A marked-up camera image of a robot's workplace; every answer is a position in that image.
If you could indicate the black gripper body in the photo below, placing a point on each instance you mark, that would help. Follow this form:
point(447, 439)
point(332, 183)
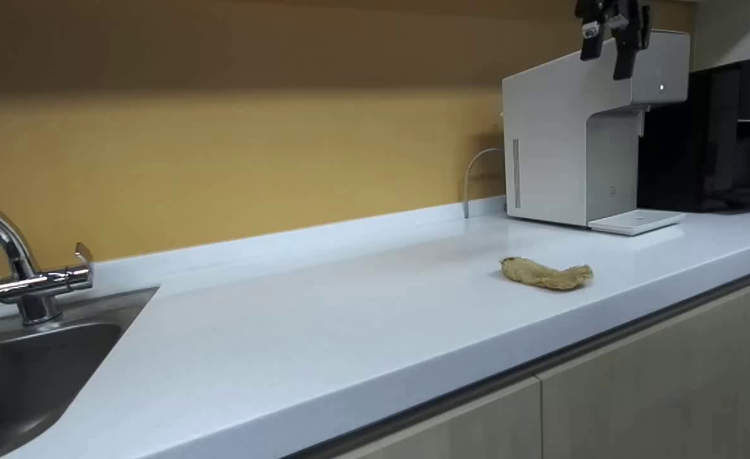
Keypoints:
point(618, 14)

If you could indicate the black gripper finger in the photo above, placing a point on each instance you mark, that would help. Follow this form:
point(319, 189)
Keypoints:
point(627, 55)
point(594, 42)

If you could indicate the tan wiping cloth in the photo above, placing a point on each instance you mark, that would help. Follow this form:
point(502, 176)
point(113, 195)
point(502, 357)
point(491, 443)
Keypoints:
point(546, 274)

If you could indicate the white water dispenser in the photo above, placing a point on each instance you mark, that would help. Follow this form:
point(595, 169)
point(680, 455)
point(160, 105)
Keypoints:
point(554, 143)

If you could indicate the black coffee machine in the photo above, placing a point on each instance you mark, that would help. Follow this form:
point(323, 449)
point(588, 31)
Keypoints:
point(708, 137)

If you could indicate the wide beige base cabinet door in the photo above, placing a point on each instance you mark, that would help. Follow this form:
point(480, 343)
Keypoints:
point(656, 383)

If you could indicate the narrow beige base cabinet door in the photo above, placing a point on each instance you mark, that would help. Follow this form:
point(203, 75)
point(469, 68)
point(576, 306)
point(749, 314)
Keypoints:
point(479, 429)

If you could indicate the chrome sink faucet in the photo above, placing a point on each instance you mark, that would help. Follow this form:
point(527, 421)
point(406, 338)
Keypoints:
point(28, 282)

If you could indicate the stainless steel sink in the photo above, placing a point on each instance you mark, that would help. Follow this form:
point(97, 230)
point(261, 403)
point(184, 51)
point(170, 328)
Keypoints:
point(27, 374)

